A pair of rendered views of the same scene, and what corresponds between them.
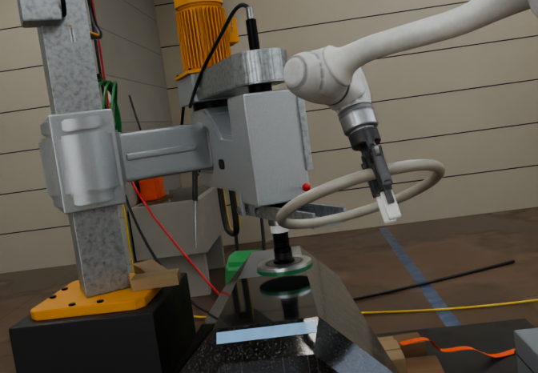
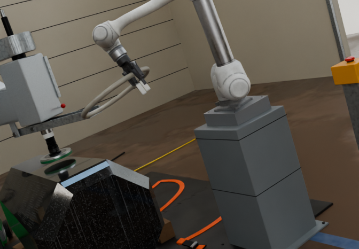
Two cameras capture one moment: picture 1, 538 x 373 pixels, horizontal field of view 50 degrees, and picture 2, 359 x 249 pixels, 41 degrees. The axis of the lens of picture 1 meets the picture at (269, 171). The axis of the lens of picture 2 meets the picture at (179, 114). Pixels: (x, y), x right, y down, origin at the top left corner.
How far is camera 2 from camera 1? 146 cm
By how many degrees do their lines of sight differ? 37
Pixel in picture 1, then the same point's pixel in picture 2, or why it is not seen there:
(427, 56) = not seen: hidden behind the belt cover
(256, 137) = (30, 83)
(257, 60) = (21, 39)
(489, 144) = (77, 91)
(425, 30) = (145, 9)
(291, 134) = (45, 78)
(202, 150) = not seen: outside the picture
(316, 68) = (110, 30)
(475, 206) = (78, 134)
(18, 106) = not seen: outside the picture
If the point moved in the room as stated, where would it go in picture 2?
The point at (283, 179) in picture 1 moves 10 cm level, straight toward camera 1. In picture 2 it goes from (48, 104) to (54, 103)
